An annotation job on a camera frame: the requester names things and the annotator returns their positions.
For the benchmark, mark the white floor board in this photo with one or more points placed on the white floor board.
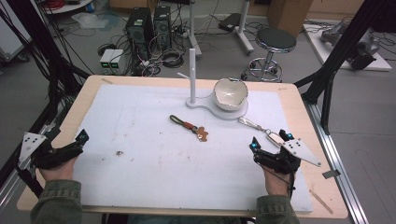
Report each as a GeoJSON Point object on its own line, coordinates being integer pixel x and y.
{"type": "Point", "coordinates": [383, 63]}

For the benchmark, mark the tall cardboard box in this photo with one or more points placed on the tall cardboard box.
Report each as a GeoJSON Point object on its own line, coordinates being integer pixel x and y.
{"type": "Point", "coordinates": [289, 15]}

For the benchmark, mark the person's left hand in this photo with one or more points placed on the person's left hand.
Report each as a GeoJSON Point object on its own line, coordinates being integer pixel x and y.
{"type": "Point", "coordinates": [59, 172]}

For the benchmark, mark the white bowl with silver rim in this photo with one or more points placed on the white bowl with silver rim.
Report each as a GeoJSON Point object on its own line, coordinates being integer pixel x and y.
{"type": "Point", "coordinates": [230, 95]}

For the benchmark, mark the white key stand with pegs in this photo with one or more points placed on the white key stand with pegs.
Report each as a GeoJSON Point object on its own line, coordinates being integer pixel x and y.
{"type": "Point", "coordinates": [192, 77]}

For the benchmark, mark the white power supply unit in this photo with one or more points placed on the white power supply unit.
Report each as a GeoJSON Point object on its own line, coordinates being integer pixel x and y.
{"type": "Point", "coordinates": [106, 59]}
{"type": "Point", "coordinates": [117, 59]}

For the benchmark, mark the grey tape piece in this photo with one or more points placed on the grey tape piece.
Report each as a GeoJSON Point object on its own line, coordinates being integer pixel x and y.
{"type": "Point", "coordinates": [331, 174]}

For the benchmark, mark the black metal frame beam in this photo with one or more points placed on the black metal frame beam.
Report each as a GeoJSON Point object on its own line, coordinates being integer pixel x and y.
{"type": "Point", "coordinates": [43, 56]}
{"type": "Point", "coordinates": [342, 46]}

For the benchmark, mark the person's right hand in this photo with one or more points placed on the person's right hand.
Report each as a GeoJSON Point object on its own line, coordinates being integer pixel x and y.
{"type": "Point", "coordinates": [275, 183]}

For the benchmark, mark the black power adapter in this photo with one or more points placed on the black power adapter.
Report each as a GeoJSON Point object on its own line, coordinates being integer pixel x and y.
{"type": "Point", "coordinates": [229, 22]}

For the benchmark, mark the white foam mat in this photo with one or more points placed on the white foam mat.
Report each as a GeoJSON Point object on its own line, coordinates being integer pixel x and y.
{"type": "Point", "coordinates": [174, 174]}

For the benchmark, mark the wooden table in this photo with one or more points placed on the wooden table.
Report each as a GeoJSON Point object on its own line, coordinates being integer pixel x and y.
{"type": "Point", "coordinates": [323, 199]}

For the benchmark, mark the round white table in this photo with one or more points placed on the round white table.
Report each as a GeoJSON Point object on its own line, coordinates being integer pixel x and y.
{"type": "Point", "coordinates": [70, 7]}

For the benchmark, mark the grey robot device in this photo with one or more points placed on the grey robot device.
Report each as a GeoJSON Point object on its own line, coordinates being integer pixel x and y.
{"type": "Point", "coordinates": [358, 43]}

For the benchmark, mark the black round stool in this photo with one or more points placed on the black round stool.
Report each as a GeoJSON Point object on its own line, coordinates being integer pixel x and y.
{"type": "Point", "coordinates": [275, 40]}

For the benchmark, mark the black computer tower green sticker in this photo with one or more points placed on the black computer tower green sticker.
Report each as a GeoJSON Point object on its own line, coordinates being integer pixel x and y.
{"type": "Point", "coordinates": [138, 29]}

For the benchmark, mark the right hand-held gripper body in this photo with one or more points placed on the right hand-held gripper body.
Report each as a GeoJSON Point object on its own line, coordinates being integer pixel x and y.
{"type": "Point", "coordinates": [280, 160]}

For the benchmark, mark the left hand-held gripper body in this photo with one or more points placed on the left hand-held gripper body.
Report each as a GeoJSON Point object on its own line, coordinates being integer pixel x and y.
{"type": "Point", "coordinates": [53, 157]}

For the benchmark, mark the white metal stand leg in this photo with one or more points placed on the white metal stand leg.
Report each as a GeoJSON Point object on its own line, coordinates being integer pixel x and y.
{"type": "Point", "coordinates": [244, 28]}
{"type": "Point", "coordinates": [193, 28]}

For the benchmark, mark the aluminium rail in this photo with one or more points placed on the aluminium rail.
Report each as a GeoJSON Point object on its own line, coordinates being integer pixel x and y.
{"type": "Point", "coordinates": [342, 174]}

